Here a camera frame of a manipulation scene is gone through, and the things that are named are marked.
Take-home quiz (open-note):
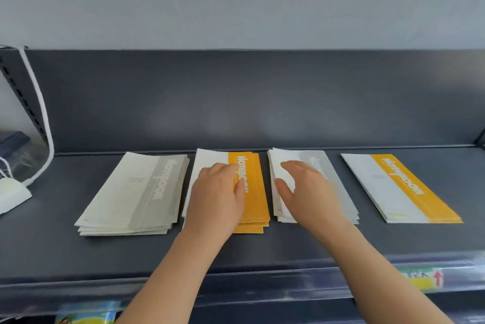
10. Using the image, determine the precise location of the person's left hand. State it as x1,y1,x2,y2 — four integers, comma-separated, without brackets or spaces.
183,162,246,242

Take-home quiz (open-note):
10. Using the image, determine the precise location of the person's right hand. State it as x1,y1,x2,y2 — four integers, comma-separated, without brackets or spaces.
274,160,353,244

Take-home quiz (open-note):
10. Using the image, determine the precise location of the small orange notebook stack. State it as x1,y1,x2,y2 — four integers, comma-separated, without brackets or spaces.
181,148,271,235
340,153,464,225

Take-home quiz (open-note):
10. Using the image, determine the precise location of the small grey notebook stack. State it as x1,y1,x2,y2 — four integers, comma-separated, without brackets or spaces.
267,147,360,225
74,151,190,237

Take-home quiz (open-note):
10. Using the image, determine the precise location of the person's right forearm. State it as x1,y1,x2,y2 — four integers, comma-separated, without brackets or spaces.
325,221,454,324

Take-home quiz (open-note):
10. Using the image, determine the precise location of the person's left forearm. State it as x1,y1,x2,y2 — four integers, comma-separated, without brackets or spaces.
115,227,235,324

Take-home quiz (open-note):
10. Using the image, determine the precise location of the dark grey back panel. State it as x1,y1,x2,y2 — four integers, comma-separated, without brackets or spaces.
24,49,485,154

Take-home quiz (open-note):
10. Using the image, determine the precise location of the green pink shelf card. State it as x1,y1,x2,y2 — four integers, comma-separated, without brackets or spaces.
400,266,446,292

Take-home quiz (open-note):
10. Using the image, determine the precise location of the yellow blue snack packet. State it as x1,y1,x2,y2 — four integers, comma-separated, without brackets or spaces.
55,301,120,324

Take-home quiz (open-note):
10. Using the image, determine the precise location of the white power strip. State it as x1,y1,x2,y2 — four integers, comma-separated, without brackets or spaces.
0,177,33,215

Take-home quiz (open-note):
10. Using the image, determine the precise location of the clear plastic price rail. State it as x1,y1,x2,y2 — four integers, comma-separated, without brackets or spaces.
0,251,485,317

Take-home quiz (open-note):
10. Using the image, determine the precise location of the thick white braided cable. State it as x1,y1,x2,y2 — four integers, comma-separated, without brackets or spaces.
0,45,55,187

